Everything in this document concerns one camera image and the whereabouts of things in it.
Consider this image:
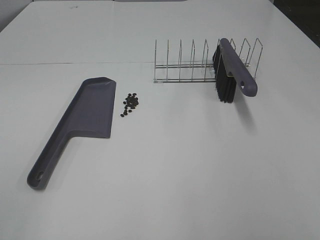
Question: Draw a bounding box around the pile of coffee beans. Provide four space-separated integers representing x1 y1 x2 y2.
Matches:
120 92 140 118

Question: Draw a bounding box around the chrome wire dish rack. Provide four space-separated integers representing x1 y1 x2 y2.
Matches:
153 38 264 83

